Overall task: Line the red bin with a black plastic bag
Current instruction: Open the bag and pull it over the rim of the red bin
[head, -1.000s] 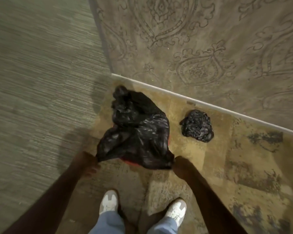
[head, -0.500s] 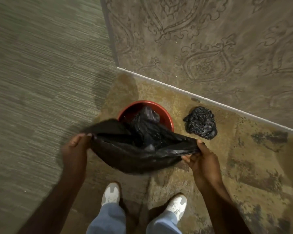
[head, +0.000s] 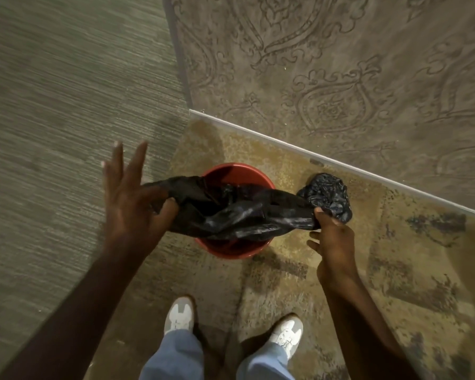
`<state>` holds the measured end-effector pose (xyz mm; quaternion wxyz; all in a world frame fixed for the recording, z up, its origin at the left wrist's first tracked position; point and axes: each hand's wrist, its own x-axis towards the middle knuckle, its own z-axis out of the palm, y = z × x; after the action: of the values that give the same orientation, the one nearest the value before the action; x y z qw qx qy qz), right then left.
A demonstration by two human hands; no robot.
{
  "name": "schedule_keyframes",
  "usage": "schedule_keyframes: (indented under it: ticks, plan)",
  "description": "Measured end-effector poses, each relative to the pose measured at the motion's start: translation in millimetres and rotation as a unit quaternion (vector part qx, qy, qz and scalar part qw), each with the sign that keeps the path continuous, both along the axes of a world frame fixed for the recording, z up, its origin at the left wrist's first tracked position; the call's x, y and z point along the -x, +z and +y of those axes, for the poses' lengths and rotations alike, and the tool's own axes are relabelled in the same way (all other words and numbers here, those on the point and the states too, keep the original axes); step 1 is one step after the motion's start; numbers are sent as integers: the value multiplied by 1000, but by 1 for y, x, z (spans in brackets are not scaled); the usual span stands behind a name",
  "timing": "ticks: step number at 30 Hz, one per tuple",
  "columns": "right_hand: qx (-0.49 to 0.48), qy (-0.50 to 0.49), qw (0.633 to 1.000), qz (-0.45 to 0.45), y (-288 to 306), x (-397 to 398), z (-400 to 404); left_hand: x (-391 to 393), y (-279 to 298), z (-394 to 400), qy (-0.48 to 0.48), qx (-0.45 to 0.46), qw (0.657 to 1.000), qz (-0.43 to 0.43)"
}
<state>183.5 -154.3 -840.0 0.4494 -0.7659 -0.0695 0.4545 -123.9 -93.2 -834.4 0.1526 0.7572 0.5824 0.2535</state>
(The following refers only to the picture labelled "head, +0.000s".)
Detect person's left hand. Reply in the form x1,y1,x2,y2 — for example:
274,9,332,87
101,141,179,258

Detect person's right hand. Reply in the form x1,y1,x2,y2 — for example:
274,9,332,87
307,207,362,290

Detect black plastic trash bag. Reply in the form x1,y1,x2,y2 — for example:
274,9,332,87
142,176,318,241

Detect person's left forearm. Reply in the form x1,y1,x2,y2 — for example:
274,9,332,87
0,245,153,380

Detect person's right forearm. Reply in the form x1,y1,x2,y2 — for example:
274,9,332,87
321,273,420,380

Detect crumpled black plastic bag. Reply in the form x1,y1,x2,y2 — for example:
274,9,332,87
297,173,353,224

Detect white baseboard strip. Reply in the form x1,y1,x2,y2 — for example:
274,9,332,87
189,109,475,220

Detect red round trash bin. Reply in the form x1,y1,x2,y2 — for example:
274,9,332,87
194,162,277,260

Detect person's left white sneaker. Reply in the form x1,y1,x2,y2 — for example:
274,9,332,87
164,297,195,337

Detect person's white sneaker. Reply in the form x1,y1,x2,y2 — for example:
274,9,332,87
164,297,195,337
268,316,304,360

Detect person's right white sneaker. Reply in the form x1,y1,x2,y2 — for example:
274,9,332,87
268,316,304,360

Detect person's left jeans leg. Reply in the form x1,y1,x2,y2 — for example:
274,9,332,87
139,329,205,380

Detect person's jeans leg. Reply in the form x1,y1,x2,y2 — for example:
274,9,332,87
139,329,205,380
236,343,290,380

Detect person's right jeans leg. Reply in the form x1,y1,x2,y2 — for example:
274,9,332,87
236,343,290,380

